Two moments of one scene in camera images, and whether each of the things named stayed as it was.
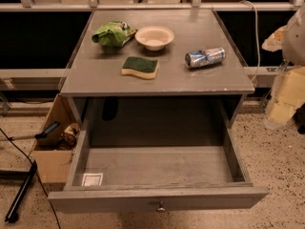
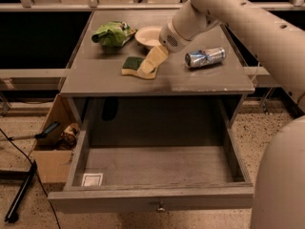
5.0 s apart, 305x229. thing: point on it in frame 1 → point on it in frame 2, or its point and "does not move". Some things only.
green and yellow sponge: x=147 y=69 does not move
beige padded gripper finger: x=274 y=41 → x=155 y=56
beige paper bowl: x=154 y=37 does not move
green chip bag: x=113 y=33 does not move
